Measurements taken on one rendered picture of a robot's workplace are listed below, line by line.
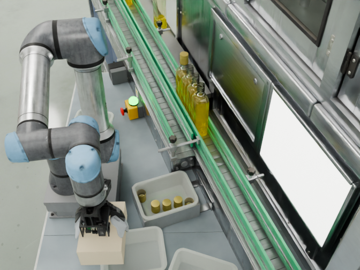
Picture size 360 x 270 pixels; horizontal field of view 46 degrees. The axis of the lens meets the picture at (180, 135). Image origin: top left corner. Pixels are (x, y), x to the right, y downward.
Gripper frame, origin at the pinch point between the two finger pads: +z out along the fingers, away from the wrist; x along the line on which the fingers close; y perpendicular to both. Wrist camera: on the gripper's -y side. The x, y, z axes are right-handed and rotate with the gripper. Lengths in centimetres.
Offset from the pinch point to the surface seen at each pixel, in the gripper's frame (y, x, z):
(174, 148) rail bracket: -42.6, 21.0, 14.5
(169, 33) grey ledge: -131, 20, 24
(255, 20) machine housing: -57, 48, -31
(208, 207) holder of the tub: -29, 34, 35
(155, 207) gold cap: -26.1, 13.6, 29.1
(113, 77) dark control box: -104, -9, 31
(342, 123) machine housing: -11, 64, -30
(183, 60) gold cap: -73, 25, -3
